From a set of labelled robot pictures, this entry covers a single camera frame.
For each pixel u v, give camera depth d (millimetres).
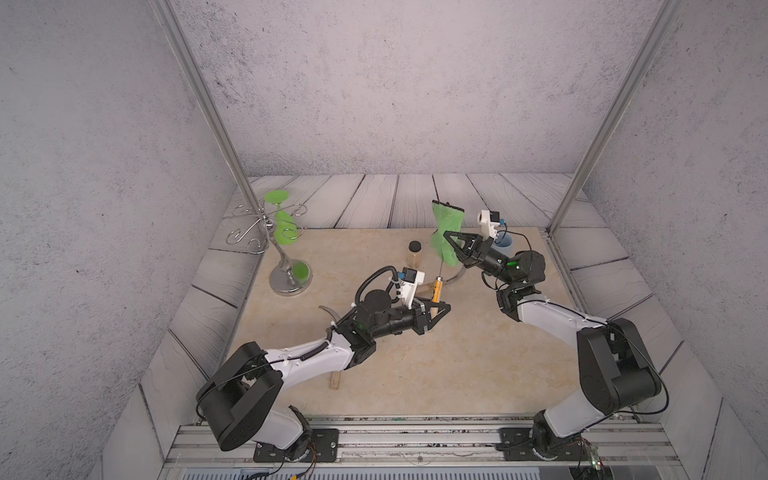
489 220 711
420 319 667
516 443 725
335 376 836
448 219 699
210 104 852
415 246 1044
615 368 450
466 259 684
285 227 915
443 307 713
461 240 703
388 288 685
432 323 686
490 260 684
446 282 1044
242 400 424
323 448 726
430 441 754
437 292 707
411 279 681
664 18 709
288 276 1046
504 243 1094
